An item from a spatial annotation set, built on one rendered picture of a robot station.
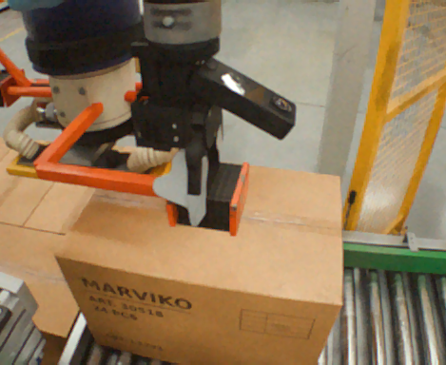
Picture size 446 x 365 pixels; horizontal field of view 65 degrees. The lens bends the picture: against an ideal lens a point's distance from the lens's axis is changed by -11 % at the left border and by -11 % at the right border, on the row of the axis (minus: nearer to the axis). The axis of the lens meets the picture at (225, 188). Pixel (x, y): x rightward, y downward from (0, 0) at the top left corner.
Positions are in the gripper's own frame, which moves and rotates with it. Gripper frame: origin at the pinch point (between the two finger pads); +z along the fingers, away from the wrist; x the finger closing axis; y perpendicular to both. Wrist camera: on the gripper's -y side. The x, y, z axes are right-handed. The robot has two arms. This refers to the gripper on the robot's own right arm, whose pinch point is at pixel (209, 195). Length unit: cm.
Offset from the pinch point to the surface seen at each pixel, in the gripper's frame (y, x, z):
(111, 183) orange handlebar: 12.9, 1.1, -0.5
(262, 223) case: -4.7, -25.4, 28.9
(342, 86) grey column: -27, -123, 37
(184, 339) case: 10, -6, 53
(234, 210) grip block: -4.0, 4.3, -2.1
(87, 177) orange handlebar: 16.5, 1.0, -1.0
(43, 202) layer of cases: 88, -58, 69
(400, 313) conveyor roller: -50, -35, 69
